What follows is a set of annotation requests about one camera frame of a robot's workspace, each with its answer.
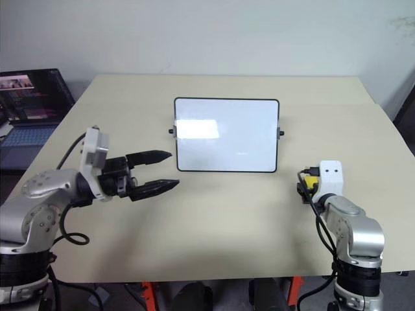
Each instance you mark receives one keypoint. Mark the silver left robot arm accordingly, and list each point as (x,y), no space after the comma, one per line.
(35,207)

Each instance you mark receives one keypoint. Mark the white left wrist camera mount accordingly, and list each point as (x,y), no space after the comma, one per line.
(92,155)

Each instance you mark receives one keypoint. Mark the orange table leg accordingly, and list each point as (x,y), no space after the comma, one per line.
(148,296)
(296,291)

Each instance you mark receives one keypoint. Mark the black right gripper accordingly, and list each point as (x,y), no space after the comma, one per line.
(304,196)

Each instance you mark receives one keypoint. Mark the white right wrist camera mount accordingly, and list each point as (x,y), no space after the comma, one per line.
(330,178)

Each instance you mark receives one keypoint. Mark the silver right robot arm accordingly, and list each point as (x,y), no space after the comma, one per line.
(353,230)

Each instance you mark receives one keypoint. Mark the dark rounded shape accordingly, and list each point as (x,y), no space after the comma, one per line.
(191,298)
(270,296)

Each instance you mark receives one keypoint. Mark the black laptop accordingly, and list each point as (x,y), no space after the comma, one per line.
(29,110)

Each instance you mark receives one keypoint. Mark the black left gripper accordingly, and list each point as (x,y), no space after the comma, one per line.
(115,176)

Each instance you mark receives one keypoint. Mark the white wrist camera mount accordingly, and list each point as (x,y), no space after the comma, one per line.
(92,155)
(330,178)

